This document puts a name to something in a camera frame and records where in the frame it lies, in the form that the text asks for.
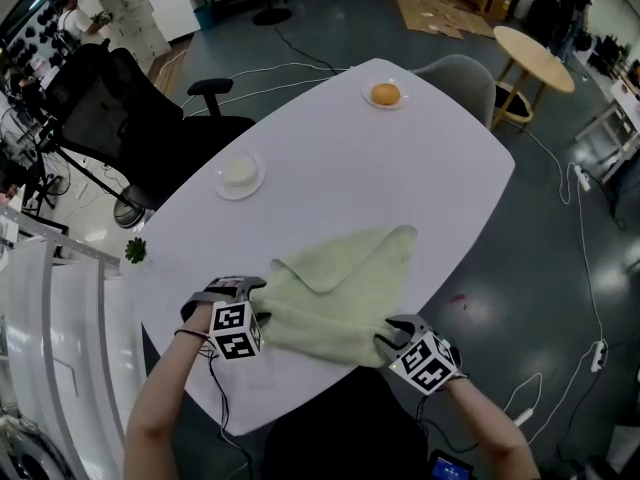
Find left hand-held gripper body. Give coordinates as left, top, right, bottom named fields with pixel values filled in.
left=179, top=275, right=274, bottom=362

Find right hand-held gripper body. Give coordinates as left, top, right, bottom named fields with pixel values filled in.
left=388, top=330, right=469, bottom=397

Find light green cloth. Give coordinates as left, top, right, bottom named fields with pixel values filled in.
left=249, top=224, right=419, bottom=369

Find person's left forearm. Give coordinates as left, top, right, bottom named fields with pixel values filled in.
left=123, top=312, right=214, bottom=480

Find person's right forearm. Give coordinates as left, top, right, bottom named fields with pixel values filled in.
left=442, top=372, right=541, bottom=480

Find person's black clothing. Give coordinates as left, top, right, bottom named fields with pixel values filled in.
left=262, top=367, right=431, bottom=480

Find black device blue screen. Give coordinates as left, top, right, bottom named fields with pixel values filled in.
left=428, top=448, right=474, bottom=480

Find white cup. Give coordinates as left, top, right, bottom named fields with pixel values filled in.
left=220, top=152, right=261, bottom=187

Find small green potted plant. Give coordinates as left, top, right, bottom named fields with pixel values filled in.
left=124, top=236, right=150, bottom=265

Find white metal shelving rack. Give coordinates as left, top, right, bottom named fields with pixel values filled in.
left=0, top=202, right=147, bottom=480

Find black mesh office chair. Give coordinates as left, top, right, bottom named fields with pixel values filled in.
left=43, top=41, right=257, bottom=210

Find orange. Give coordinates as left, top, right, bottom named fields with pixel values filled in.
left=370, top=82, right=402, bottom=106

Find grey white oval device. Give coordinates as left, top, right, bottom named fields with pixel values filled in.
left=0, top=412, right=67, bottom=480

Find grey shell chair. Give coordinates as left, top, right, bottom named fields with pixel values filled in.
left=408, top=53, right=498, bottom=130

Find white desk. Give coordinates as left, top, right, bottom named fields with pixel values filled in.
left=574, top=77, right=640, bottom=184

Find round wooden table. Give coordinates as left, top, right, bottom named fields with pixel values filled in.
left=492, top=24, right=577, bottom=119

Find white locker cabinet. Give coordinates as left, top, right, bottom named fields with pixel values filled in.
left=89, top=0, right=201, bottom=57

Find flattened cardboard sheets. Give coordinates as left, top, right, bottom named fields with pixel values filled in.
left=384, top=0, right=496, bottom=40

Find black floor stand with camera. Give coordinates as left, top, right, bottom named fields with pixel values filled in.
left=36, top=121, right=147, bottom=230

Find white power cable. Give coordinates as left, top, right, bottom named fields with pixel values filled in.
left=524, top=127, right=609, bottom=344

